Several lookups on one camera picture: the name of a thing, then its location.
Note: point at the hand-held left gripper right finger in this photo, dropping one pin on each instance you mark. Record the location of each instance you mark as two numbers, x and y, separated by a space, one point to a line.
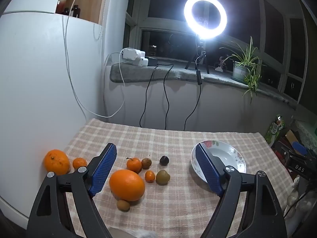
208 171

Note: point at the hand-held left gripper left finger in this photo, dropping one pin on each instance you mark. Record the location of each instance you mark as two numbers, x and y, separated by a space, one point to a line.
104 171

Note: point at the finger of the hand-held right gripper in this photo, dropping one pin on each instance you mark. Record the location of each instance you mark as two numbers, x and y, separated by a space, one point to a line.
299 148

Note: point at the white floral bowl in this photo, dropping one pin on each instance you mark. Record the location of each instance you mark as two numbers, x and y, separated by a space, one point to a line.
223 151

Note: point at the large smooth orange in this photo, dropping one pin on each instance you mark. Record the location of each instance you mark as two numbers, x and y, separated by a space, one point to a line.
127 184

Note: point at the tangerine with green stem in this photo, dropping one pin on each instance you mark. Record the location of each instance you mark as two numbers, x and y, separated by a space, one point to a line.
133 164

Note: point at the tiny brown kiwi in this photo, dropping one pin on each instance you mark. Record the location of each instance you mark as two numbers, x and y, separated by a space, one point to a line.
123 205

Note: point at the tiny orange tangerine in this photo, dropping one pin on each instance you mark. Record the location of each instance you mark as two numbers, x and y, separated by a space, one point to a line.
149 176

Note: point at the small orange tangerine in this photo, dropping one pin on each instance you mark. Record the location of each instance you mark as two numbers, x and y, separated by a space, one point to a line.
79 163

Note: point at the white plush toy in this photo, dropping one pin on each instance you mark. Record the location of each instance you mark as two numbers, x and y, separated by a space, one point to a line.
293 195

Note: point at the green snack packet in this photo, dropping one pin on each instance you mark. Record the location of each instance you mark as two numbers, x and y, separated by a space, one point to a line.
273 129

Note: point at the round brown kiwi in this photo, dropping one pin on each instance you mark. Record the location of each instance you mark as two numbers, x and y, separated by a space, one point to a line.
146 163

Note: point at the dark purple passion fruit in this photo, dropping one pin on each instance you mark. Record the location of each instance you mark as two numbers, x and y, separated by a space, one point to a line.
164 160

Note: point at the pink checked tablecloth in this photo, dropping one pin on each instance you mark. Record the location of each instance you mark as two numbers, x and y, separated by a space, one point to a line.
173 141

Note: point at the large green-brown kiwi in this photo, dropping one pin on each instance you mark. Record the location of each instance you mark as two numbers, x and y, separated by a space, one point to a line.
162 177

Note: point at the large speckled orange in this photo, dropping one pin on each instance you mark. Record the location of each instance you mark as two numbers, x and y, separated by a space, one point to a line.
56 162

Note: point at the grey plant pot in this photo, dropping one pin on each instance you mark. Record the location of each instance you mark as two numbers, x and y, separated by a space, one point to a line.
239 73

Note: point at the spider plant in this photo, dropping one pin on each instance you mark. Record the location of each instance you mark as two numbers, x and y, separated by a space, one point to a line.
250 62

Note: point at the white cabinet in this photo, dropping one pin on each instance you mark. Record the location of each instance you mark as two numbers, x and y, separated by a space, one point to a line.
32 91

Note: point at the small purple plant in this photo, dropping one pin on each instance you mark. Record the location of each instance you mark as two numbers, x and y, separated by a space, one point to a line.
220 62

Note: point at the white charger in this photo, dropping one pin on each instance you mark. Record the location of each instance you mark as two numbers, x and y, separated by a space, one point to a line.
142 62

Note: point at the black power adapter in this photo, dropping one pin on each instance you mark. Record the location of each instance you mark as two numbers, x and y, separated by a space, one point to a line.
152 61

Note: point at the white power strip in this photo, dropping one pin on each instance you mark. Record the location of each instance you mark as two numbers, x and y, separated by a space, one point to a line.
130 54

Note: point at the black tripod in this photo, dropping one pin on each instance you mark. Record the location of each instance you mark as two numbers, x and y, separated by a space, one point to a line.
198 47

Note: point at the dark glass bottle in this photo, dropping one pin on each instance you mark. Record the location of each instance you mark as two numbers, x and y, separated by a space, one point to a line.
75 12
66 12

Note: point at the wooden shelf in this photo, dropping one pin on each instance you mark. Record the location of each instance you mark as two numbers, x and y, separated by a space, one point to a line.
91 2

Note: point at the window frame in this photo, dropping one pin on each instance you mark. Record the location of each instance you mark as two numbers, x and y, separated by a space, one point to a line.
133 17

